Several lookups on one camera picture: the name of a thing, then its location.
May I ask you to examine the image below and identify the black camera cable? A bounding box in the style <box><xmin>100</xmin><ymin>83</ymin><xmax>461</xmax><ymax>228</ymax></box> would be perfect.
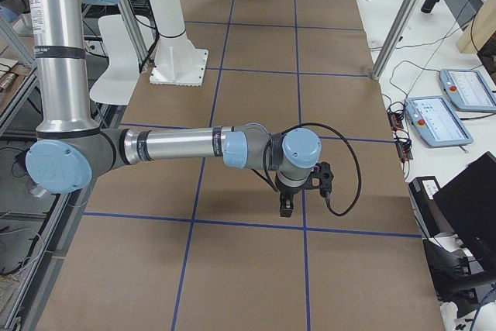
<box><xmin>267</xmin><ymin>122</ymin><xmax>363</xmax><ymax>217</ymax></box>

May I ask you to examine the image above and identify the near blue teach pendant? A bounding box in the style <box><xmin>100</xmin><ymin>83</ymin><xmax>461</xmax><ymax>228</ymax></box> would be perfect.
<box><xmin>405</xmin><ymin>95</ymin><xmax>474</xmax><ymax>148</ymax></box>

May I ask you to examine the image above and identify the wooden board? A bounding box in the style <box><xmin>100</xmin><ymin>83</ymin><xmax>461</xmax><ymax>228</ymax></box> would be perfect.
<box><xmin>456</xmin><ymin>0</ymin><xmax>495</xmax><ymax>54</ymax></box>

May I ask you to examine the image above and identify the white plastic chair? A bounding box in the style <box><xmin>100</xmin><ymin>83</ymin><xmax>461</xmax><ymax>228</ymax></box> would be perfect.
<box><xmin>89</xmin><ymin>14</ymin><xmax>140</xmax><ymax>105</ymax></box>

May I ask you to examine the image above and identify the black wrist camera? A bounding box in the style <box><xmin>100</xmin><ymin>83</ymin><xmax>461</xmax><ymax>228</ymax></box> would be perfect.
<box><xmin>308</xmin><ymin>162</ymin><xmax>334</xmax><ymax>201</ymax></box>

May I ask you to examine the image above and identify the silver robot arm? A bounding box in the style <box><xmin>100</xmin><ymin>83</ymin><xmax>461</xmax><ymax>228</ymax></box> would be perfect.
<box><xmin>26</xmin><ymin>0</ymin><xmax>332</xmax><ymax>217</ymax></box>

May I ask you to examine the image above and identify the black power box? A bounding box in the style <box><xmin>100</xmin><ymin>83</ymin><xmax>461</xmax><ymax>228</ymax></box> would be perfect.
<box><xmin>408</xmin><ymin>176</ymin><xmax>453</xmax><ymax>237</ymax></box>

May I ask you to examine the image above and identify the blue teach pendant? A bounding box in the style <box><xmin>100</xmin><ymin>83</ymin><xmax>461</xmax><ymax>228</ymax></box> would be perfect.
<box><xmin>439</xmin><ymin>69</ymin><xmax>495</xmax><ymax>113</ymax></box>
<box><xmin>405</xmin><ymin>95</ymin><xmax>474</xmax><ymax>148</ymax></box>

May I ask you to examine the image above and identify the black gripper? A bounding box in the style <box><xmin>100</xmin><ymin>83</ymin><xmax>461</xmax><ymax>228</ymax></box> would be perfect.
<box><xmin>275</xmin><ymin>178</ymin><xmax>306</xmax><ymax>218</ymax></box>

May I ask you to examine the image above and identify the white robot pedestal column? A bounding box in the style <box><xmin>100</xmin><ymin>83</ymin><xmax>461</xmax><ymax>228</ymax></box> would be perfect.
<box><xmin>149</xmin><ymin>0</ymin><xmax>208</xmax><ymax>87</ymax></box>

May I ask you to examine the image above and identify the orange black circuit board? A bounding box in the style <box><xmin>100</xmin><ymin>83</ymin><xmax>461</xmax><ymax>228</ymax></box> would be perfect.
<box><xmin>387</xmin><ymin>110</ymin><xmax>405</xmax><ymax>131</ymax></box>

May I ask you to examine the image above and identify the black monitor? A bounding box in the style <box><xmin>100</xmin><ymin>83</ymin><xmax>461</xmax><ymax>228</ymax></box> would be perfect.
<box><xmin>433</xmin><ymin>151</ymin><xmax>495</xmax><ymax>271</ymax></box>

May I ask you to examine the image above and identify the far blue teach pendant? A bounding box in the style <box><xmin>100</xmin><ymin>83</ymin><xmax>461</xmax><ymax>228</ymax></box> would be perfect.
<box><xmin>439</xmin><ymin>69</ymin><xmax>495</xmax><ymax>113</ymax></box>

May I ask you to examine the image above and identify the aluminium frame post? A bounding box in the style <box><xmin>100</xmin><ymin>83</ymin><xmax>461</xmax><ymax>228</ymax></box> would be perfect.
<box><xmin>370</xmin><ymin>0</ymin><xmax>418</xmax><ymax>81</ymax></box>

